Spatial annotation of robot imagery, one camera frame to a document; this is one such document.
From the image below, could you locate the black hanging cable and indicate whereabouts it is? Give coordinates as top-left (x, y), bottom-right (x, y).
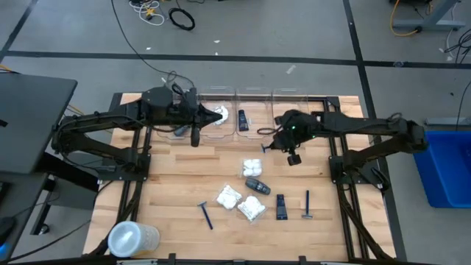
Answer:
top-left (110, 0), bottom-right (196, 88)

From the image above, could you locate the grey desk foot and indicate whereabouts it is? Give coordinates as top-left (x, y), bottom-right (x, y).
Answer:
top-left (425, 116), bottom-right (471, 127)

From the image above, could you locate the grey desk base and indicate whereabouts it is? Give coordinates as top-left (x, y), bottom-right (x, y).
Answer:
top-left (392, 0), bottom-right (467, 32)

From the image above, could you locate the blue storage tote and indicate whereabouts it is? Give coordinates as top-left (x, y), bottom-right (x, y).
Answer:
top-left (412, 130), bottom-right (471, 210)

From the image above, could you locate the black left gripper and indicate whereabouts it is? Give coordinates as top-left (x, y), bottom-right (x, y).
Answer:
top-left (179, 87), bottom-right (224, 148)

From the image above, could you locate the white plastic jar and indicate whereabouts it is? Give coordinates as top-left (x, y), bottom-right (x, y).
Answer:
top-left (107, 220), bottom-right (161, 258)

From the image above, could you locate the white cable bundle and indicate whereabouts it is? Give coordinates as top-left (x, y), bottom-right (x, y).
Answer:
top-left (128, 0), bottom-right (166, 27)

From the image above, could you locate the clear vanity pack bag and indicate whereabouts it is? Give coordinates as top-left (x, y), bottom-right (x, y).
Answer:
top-left (215, 183), bottom-right (244, 211)
top-left (236, 194), bottom-right (268, 223)
top-left (213, 105), bottom-right (230, 126)
top-left (241, 158), bottom-right (263, 178)

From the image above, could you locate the black table frame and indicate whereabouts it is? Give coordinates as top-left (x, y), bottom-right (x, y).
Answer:
top-left (82, 91), bottom-right (409, 265)

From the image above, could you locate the black cable bundle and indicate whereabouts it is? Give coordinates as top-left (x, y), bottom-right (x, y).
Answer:
top-left (443, 29), bottom-right (471, 63)

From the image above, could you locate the clear plastic bin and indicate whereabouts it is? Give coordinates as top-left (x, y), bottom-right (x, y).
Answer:
top-left (235, 86), bottom-right (274, 143)
top-left (271, 87), bottom-right (314, 143)
top-left (157, 86), bottom-right (202, 144)
top-left (198, 85), bottom-right (237, 144)

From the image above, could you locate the black coiled cable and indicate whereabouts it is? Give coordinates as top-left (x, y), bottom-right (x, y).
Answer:
top-left (168, 7), bottom-right (196, 32)

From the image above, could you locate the navy shave butter tube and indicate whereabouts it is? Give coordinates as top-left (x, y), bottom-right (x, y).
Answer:
top-left (238, 109), bottom-right (250, 133)
top-left (275, 194), bottom-right (288, 221)

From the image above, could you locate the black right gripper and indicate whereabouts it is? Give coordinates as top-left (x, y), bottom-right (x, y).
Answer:
top-left (271, 109), bottom-right (314, 166)

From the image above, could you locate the black desk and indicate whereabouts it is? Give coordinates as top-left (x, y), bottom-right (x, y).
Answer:
top-left (0, 72), bottom-right (79, 176)

